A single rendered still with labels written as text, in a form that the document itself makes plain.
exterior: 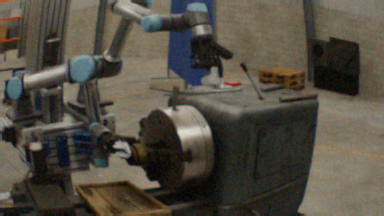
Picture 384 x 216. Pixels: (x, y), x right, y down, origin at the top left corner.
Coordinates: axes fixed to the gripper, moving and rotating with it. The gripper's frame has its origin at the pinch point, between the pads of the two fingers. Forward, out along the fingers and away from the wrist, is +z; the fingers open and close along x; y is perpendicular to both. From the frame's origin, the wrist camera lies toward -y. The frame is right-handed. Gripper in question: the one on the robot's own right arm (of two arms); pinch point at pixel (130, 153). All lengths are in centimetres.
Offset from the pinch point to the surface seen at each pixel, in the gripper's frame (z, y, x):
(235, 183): 17.7, -34.1, -12.6
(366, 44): -429, -920, 39
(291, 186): 16, -72, -26
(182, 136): 9.2, -16.2, 6.8
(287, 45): -736, -820, -19
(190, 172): 11.5, -18.0, -6.2
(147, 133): -6.6, -11.0, 4.6
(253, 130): 15.7, -42.0, 6.8
